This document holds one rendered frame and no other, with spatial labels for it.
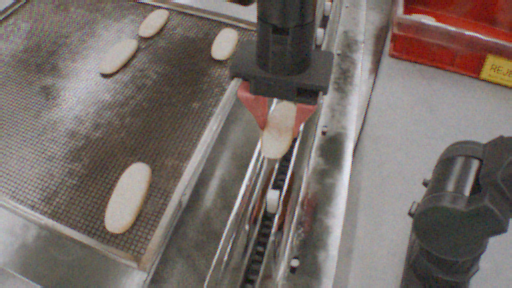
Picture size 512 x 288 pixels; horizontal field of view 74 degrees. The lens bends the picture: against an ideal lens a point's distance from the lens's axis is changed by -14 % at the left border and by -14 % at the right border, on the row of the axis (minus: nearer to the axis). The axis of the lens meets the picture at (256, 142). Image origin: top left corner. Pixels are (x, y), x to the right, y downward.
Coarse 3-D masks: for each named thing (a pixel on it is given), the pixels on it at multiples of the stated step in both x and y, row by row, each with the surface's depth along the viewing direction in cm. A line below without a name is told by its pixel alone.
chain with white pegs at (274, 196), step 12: (324, 12) 87; (324, 24) 84; (288, 156) 56; (288, 168) 54; (276, 180) 53; (276, 192) 47; (276, 204) 48; (276, 216) 49; (264, 240) 46; (264, 252) 45; (252, 276) 43
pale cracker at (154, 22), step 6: (156, 12) 69; (162, 12) 69; (168, 12) 70; (150, 18) 67; (156, 18) 67; (162, 18) 68; (168, 18) 69; (144, 24) 66; (150, 24) 66; (156, 24) 66; (162, 24) 67; (138, 30) 65; (144, 30) 65; (150, 30) 65; (156, 30) 66; (144, 36) 64
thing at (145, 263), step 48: (48, 0) 69; (144, 0) 73; (48, 48) 59; (0, 96) 50; (192, 96) 56; (0, 144) 45; (48, 144) 46; (96, 144) 48; (48, 192) 42; (96, 192) 43; (96, 240) 39; (144, 240) 40
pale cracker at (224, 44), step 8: (224, 32) 67; (232, 32) 68; (216, 40) 66; (224, 40) 66; (232, 40) 66; (216, 48) 64; (224, 48) 64; (232, 48) 65; (216, 56) 63; (224, 56) 63
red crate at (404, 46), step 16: (432, 16) 93; (448, 16) 94; (400, 32) 74; (480, 32) 89; (496, 32) 90; (400, 48) 76; (416, 48) 75; (432, 48) 73; (432, 64) 75; (448, 64) 75; (464, 64) 73; (480, 64) 71
